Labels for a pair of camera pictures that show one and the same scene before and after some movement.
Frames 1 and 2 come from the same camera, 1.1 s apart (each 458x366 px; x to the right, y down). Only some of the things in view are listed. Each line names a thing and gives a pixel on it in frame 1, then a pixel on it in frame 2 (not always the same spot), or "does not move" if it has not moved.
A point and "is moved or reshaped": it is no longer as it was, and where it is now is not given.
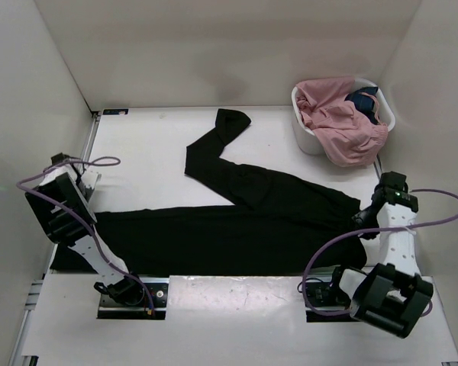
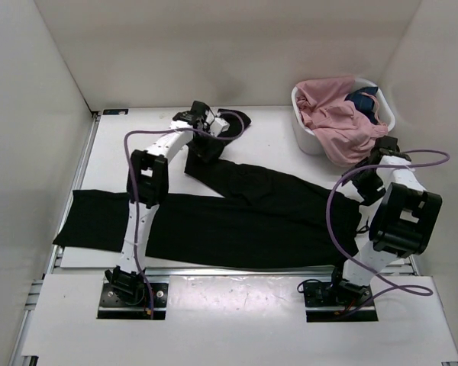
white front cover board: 215,319 does not move
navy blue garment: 364,103 does not move
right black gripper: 359,219 to 370,195
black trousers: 243,220 is moved or reshaped
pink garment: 349,138 does not move
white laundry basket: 305,138 does not move
